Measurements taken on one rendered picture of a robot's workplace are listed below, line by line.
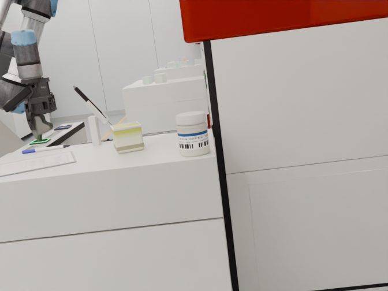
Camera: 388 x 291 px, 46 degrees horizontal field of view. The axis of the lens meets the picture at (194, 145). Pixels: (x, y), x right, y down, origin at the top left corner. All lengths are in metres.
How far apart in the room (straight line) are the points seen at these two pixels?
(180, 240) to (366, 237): 0.68
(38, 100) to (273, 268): 0.92
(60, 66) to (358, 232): 8.79
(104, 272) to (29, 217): 0.22
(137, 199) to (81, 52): 8.76
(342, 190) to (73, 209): 0.81
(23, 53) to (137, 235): 0.74
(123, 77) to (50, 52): 1.58
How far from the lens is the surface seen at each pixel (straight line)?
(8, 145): 1.89
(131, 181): 1.04
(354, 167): 1.45
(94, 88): 9.73
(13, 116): 7.92
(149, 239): 1.08
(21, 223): 1.14
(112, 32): 9.61
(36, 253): 1.16
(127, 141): 1.17
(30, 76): 1.55
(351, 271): 1.58
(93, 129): 1.34
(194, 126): 1.02
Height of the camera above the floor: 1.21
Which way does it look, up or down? 12 degrees down
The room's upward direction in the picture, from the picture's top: 7 degrees counter-clockwise
